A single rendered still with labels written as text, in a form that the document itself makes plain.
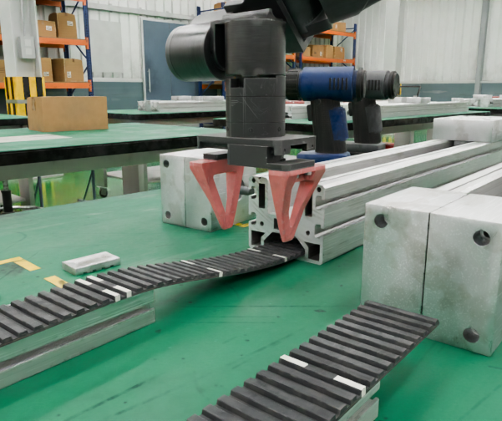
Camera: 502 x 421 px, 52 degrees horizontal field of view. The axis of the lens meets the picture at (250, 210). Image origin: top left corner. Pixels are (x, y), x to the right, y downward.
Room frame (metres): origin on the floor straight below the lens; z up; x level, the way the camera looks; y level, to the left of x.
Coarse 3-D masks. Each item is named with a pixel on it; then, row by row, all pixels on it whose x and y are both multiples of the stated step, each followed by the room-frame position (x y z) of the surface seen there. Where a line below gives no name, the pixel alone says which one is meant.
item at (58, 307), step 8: (32, 296) 0.34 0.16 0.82; (40, 296) 0.35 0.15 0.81; (48, 296) 0.34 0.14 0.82; (56, 296) 0.34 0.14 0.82; (32, 304) 0.33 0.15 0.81; (40, 304) 0.33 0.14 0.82; (48, 304) 0.33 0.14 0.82; (56, 304) 0.33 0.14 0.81; (64, 304) 0.33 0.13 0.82; (72, 304) 0.33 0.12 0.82; (48, 312) 0.32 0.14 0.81; (56, 312) 0.32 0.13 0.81; (64, 312) 0.31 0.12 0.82; (72, 312) 0.32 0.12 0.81; (80, 312) 0.32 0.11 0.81; (64, 320) 0.31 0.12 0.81
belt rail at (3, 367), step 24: (96, 312) 0.34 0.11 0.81; (120, 312) 0.35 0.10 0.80; (144, 312) 0.37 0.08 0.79; (48, 336) 0.31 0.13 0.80; (72, 336) 0.33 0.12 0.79; (96, 336) 0.33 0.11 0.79; (120, 336) 0.35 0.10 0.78; (0, 360) 0.28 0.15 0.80; (24, 360) 0.30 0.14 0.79; (48, 360) 0.31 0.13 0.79; (0, 384) 0.28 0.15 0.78
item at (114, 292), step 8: (80, 280) 0.37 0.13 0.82; (88, 280) 0.38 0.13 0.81; (96, 280) 0.37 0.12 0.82; (88, 288) 0.36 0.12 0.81; (96, 288) 0.36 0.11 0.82; (104, 288) 0.36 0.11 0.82; (112, 288) 0.36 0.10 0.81; (120, 288) 0.36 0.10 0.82; (104, 296) 0.35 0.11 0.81; (112, 296) 0.34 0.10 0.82; (120, 296) 0.35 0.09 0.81; (128, 296) 0.35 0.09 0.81
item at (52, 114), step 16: (48, 96) 2.48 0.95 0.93; (64, 96) 2.52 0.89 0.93; (80, 96) 2.47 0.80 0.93; (96, 96) 2.50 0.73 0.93; (32, 112) 2.36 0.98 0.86; (48, 112) 2.28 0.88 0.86; (64, 112) 2.32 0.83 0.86; (80, 112) 2.37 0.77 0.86; (96, 112) 2.42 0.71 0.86; (32, 128) 2.38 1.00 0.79; (48, 128) 2.28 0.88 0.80; (64, 128) 2.32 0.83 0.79; (80, 128) 2.37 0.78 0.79; (96, 128) 2.42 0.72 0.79
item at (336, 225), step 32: (352, 160) 0.71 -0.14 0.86; (384, 160) 0.78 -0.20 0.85; (416, 160) 0.70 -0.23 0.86; (448, 160) 0.79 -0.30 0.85; (480, 160) 0.92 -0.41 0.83; (256, 192) 0.57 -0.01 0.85; (320, 192) 0.51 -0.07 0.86; (352, 192) 0.58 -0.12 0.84; (384, 192) 0.62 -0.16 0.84; (256, 224) 0.57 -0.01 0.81; (320, 224) 0.51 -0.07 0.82; (352, 224) 0.56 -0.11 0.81; (320, 256) 0.51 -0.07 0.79
